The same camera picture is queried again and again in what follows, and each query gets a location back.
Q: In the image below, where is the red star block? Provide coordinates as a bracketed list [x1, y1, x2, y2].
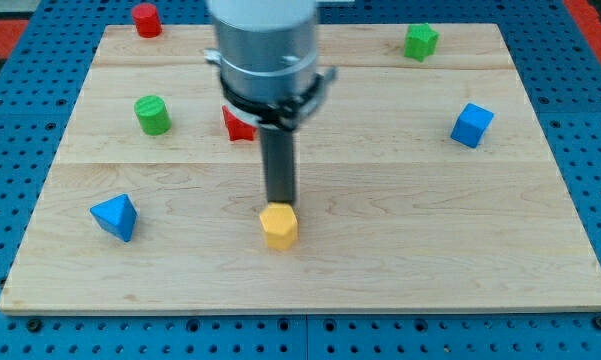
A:
[222, 105, 257, 141]

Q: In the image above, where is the blue triangular prism block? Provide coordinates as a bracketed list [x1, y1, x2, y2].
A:
[89, 194, 138, 242]

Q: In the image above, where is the light wooden board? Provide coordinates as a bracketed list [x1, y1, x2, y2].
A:
[0, 23, 601, 316]

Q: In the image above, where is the blue cube block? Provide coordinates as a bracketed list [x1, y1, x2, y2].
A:
[450, 103, 494, 148]

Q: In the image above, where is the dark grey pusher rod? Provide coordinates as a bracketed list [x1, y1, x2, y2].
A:
[260, 127, 296, 205]

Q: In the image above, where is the black clamp ring mount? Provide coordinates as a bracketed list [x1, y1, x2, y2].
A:
[204, 47, 337, 132]

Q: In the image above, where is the red cylinder block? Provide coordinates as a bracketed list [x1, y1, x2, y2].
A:
[131, 3, 162, 38]

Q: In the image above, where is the yellow hexagon block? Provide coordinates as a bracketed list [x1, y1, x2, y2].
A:
[259, 202, 298, 251]

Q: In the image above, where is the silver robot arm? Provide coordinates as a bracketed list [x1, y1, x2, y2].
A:
[205, 0, 337, 205]

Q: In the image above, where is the green cylinder block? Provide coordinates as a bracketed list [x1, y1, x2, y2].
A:
[134, 95, 171, 136]

